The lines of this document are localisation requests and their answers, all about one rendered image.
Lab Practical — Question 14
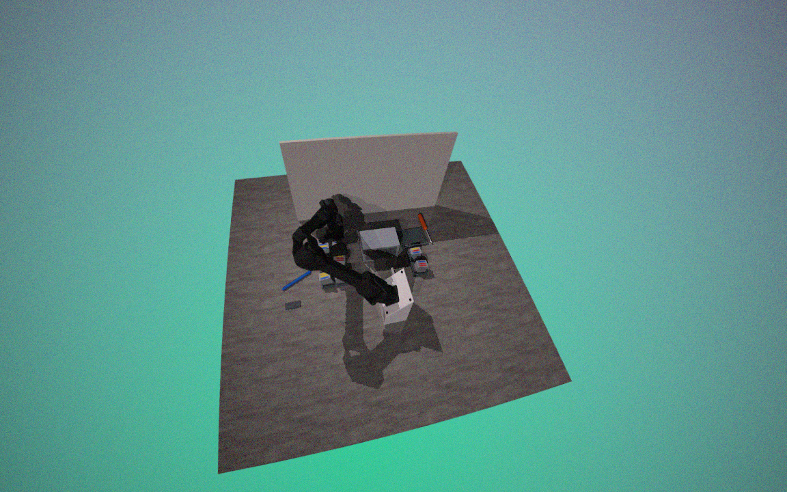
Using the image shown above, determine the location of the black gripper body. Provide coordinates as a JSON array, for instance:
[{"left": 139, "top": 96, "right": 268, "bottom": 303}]
[{"left": 329, "top": 226, "right": 348, "bottom": 257}]

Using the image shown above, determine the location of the orange-handled screwdriver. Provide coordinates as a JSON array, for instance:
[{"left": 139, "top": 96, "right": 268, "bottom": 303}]
[{"left": 418, "top": 214, "right": 432, "bottom": 243}]

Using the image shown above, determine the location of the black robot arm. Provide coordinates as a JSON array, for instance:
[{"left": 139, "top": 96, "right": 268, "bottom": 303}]
[{"left": 292, "top": 199, "right": 400, "bottom": 307}]

